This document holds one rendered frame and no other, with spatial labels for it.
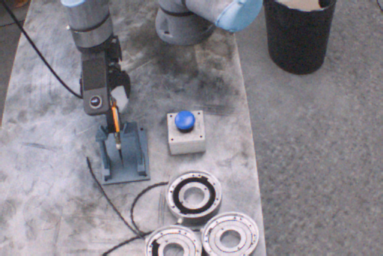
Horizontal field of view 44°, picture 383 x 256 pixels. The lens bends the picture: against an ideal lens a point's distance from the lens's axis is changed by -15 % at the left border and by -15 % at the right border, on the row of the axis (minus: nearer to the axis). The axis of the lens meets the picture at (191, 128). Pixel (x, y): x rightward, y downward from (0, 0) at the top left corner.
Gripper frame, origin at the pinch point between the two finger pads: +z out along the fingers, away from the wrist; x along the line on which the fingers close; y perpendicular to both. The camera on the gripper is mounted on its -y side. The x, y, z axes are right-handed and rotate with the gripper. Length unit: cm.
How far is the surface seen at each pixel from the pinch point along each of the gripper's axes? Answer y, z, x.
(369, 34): 101, 92, -111
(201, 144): -4.0, 9.2, -16.0
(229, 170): -9.0, 11.9, -20.7
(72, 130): 6.1, 11.9, 11.7
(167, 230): -22.0, 9.0, -7.5
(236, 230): -24.0, 9.1, -20.1
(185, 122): -1.4, 4.5, -13.4
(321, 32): 77, 64, -72
